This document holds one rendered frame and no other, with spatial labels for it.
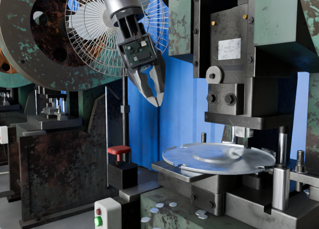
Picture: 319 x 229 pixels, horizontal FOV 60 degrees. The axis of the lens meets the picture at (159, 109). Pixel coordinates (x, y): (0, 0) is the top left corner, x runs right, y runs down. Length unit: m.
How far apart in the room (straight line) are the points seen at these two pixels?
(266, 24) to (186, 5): 0.26
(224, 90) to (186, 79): 1.86
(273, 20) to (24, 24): 1.49
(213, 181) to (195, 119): 1.82
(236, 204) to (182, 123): 1.97
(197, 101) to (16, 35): 1.50
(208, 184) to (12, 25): 1.47
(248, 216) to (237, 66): 0.37
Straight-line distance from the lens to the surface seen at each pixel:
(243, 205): 0.72
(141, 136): 3.19
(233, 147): 0.88
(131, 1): 0.62
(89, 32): 1.53
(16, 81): 3.59
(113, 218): 0.85
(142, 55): 0.57
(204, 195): 0.75
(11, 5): 1.87
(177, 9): 0.87
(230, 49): 0.77
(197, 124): 2.51
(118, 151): 0.91
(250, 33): 0.70
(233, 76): 0.76
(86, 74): 1.94
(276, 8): 0.67
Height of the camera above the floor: 0.98
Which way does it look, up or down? 5 degrees down
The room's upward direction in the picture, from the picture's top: straight up
